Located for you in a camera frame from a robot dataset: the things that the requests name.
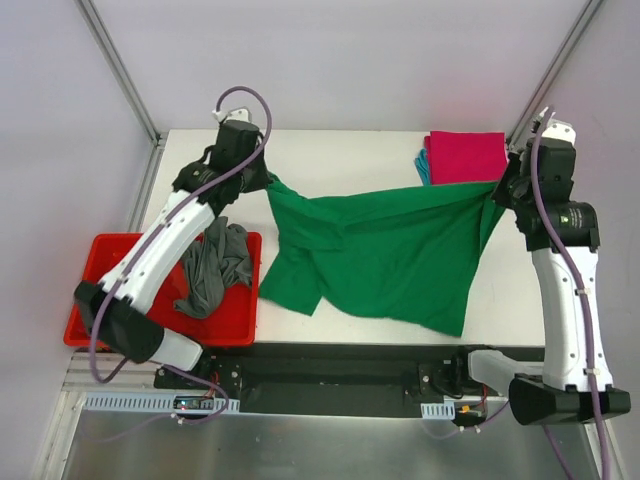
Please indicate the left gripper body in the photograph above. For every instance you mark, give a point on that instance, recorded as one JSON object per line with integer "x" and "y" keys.
{"x": 255, "y": 176}

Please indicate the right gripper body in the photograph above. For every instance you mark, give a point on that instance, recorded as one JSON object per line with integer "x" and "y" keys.
{"x": 505, "y": 187}

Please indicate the green t shirt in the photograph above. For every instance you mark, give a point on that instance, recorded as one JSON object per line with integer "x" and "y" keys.
{"x": 407, "y": 254}

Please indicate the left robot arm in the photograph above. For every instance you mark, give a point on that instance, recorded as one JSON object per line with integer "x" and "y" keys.
{"x": 114, "y": 309}

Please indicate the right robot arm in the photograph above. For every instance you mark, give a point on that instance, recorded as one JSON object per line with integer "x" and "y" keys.
{"x": 562, "y": 237}

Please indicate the folded magenta t shirt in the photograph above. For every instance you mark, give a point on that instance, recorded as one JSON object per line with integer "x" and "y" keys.
{"x": 465, "y": 157}

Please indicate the grey t shirt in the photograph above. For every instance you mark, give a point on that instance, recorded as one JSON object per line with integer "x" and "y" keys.
{"x": 212, "y": 265}

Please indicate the folded teal t shirt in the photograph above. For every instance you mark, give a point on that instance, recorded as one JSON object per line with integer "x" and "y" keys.
{"x": 422, "y": 166}

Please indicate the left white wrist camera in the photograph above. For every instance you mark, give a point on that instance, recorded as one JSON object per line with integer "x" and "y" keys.
{"x": 240, "y": 114}

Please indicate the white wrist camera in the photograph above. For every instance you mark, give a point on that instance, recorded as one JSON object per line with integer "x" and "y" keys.
{"x": 546, "y": 125}
{"x": 240, "y": 114}

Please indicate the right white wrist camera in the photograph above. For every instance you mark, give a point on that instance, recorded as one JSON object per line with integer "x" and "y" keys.
{"x": 546, "y": 125}

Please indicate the right aluminium frame post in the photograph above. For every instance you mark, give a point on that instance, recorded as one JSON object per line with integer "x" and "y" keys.
{"x": 567, "y": 47}

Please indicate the aluminium frame post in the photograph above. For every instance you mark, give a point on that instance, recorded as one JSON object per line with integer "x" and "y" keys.
{"x": 106, "y": 45}
{"x": 567, "y": 47}

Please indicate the left aluminium frame post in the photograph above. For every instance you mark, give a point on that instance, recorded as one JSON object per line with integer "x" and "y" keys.
{"x": 106, "y": 45}

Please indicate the left slotted cable duct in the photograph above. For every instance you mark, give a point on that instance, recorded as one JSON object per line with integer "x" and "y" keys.
{"x": 159, "y": 403}

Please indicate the slotted cable duct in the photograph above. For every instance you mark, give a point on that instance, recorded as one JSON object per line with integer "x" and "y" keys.
{"x": 445, "y": 411}
{"x": 159, "y": 403}

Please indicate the right slotted cable duct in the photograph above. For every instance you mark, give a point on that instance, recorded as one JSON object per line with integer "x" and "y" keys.
{"x": 445, "y": 411}

